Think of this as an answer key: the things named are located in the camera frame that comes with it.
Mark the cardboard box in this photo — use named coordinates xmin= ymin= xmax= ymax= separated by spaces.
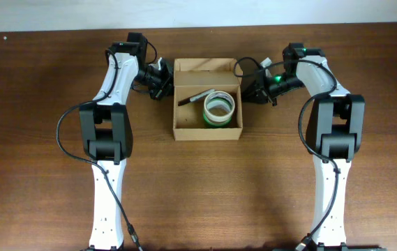
xmin=173 ymin=58 xmax=243 ymax=141

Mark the beige masking tape roll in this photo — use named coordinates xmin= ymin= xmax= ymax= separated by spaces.
xmin=203 ymin=91 xmax=236 ymax=115

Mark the green tape roll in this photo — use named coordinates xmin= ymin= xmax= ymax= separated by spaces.
xmin=203 ymin=108 xmax=232 ymax=128

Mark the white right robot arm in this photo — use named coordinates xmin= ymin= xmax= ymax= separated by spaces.
xmin=241 ymin=43 xmax=365 ymax=250

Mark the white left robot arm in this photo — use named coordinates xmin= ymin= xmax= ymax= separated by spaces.
xmin=80 ymin=32 xmax=173 ymax=250

